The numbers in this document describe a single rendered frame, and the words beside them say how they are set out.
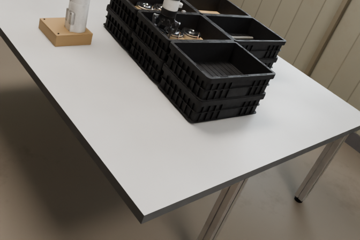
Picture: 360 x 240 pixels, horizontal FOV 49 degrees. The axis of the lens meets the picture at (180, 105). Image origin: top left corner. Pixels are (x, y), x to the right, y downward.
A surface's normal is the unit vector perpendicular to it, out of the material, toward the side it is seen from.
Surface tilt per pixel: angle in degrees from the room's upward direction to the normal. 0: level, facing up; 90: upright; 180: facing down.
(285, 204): 0
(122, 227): 0
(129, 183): 0
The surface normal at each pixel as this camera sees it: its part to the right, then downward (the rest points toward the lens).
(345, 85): -0.74, 0.15
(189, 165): 0.29, -0.81
